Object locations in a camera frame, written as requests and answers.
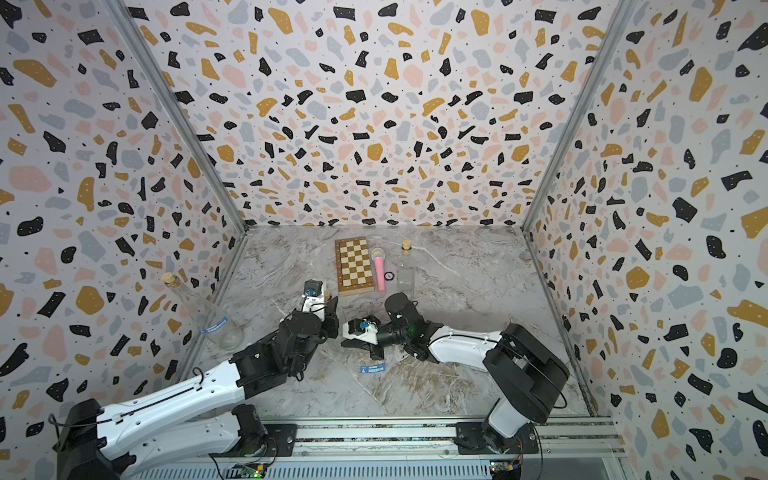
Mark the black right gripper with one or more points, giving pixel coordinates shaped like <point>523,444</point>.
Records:
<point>374,352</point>

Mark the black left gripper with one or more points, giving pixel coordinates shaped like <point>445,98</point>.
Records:
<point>331,320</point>

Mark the clear glass bottle with cork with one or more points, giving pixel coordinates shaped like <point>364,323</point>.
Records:
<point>406,270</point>

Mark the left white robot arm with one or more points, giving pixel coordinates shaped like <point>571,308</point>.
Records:
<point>206,414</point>

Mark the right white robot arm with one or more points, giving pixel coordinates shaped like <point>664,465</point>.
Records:
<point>530,377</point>

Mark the glass bottle blue label left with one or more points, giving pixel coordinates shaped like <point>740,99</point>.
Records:
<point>211,320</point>

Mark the wooden chessboard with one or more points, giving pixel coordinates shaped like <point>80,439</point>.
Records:
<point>353,266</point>

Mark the pink toy microphone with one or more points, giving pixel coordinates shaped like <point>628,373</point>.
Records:
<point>378,257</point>

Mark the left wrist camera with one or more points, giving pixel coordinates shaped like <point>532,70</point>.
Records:
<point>314,298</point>

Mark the left metal corner post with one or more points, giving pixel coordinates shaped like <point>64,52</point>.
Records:
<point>120,16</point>

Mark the metal corner post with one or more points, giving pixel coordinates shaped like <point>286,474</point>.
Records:
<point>120,16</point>
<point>617,24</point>

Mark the right metal corner post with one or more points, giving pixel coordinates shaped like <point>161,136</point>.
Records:
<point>617,24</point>

